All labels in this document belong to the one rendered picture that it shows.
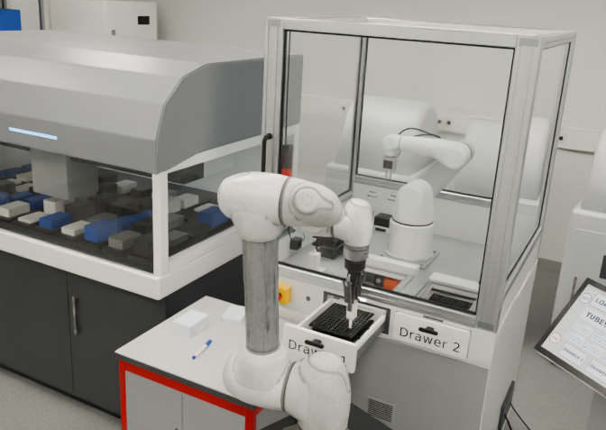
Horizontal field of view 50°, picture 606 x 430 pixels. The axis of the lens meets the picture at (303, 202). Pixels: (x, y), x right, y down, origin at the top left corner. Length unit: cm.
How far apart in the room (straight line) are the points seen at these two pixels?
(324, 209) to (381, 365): 119
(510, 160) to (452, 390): 93
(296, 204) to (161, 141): 113
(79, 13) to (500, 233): 492
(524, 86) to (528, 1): 331
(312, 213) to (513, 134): 89
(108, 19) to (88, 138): 350
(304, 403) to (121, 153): 133
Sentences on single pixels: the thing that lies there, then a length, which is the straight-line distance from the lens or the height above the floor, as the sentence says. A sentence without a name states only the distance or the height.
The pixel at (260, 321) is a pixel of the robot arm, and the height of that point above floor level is 118.
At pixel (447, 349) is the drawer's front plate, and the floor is 84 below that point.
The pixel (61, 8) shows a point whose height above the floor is 185.
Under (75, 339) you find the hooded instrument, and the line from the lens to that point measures 347.
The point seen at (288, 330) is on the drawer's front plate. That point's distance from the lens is 242.
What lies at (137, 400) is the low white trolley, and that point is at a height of 57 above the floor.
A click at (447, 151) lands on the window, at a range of 236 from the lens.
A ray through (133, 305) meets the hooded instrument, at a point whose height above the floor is 70.
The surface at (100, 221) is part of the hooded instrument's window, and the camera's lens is 298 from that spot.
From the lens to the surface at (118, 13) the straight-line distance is 641.
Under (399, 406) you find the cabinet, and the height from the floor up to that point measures 52.
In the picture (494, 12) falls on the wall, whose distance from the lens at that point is 559.
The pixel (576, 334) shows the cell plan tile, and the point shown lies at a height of 105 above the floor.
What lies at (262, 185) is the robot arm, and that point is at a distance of 171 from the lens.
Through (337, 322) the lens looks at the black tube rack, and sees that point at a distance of 252.
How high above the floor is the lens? 207
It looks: 17 degrees down
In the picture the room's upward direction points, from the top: 3 degrees clockwise
